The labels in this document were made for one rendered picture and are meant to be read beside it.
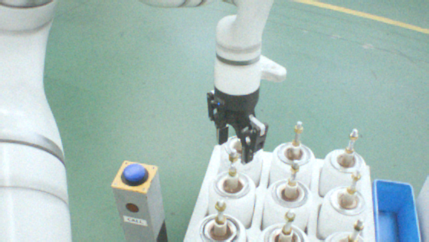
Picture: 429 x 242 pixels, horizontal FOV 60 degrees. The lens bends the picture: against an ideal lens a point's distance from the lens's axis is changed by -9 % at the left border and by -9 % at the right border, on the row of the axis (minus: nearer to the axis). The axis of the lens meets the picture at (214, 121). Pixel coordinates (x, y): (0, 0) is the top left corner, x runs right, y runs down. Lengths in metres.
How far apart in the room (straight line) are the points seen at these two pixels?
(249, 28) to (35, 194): 0.41
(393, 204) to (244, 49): 0.71
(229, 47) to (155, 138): 0.77
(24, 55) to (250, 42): 0.33
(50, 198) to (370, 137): 1.25
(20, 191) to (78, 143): 1.12
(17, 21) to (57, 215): 0.20
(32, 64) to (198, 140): 0.98
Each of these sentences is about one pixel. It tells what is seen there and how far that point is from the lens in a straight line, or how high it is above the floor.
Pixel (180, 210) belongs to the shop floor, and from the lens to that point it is 1.10.
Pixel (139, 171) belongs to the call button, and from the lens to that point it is 0.75.
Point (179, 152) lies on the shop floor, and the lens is 1.27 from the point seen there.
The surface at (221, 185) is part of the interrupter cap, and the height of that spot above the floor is 0.25.
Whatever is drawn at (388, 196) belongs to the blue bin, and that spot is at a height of 0.07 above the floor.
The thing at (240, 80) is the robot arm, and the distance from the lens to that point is 0.61.
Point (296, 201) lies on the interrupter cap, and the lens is 0.80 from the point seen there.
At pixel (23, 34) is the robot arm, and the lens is 0.40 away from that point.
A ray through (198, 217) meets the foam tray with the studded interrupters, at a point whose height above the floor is 0.18.
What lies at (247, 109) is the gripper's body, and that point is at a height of 0.47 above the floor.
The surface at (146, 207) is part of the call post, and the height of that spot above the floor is 0.27.
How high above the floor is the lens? 0.85
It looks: 38 degrees down
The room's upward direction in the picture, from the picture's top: straight up
